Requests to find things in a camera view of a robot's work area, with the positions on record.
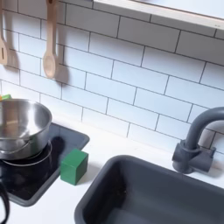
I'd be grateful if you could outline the green orange toy vegetable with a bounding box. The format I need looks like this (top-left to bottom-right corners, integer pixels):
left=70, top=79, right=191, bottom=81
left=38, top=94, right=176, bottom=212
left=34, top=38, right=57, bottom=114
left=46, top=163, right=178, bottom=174
left=0, top=93, right=13, bottom=102

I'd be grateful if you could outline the green cube block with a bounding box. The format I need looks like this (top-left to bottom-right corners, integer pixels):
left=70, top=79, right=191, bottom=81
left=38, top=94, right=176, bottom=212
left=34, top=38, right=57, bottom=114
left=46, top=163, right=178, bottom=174
left=59, top=148, right=89, bottom=186

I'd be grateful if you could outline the steel pot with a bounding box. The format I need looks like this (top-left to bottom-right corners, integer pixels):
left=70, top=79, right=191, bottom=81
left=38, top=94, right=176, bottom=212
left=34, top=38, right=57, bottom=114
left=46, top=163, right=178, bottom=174
left=0, top=98, right=53, bottom=167

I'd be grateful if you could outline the wooden spoon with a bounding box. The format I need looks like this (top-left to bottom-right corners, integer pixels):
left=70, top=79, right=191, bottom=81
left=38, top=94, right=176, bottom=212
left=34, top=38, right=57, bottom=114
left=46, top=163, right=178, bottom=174
left=42, top=0, right=60, bottom=80

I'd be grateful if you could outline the slotted wooden spatula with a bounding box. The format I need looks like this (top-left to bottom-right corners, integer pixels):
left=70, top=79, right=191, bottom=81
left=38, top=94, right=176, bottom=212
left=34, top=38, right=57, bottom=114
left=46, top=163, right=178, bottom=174
left=0, top=0, right=10, bottom=67

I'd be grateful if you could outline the dark grey sink basin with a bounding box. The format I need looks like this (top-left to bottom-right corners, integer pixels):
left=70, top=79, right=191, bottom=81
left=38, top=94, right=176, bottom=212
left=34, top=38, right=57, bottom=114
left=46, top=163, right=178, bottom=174
left=73, top=154, right=224, bottom=224

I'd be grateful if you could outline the black stove top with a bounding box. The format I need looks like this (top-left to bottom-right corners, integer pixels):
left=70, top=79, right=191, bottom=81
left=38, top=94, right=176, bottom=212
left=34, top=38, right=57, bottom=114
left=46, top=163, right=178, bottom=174
left=0, top=122, right=91, bottom=208

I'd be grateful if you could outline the thin black cable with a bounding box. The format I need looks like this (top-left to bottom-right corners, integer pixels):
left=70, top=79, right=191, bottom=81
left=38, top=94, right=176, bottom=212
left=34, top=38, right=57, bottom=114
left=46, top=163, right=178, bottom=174
left=0, top=180, right=11, bottom=224

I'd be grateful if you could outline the dark grey tap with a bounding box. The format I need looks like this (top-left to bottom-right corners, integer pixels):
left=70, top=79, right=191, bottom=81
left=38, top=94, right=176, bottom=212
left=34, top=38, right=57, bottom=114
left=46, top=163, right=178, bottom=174
left=171, top=106, right=224, bottom=176

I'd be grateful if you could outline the white wooden shelf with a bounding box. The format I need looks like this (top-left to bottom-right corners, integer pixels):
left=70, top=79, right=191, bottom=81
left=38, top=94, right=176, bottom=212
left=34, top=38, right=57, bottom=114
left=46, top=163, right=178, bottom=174
left=93, top=0, right=224, bottom=39

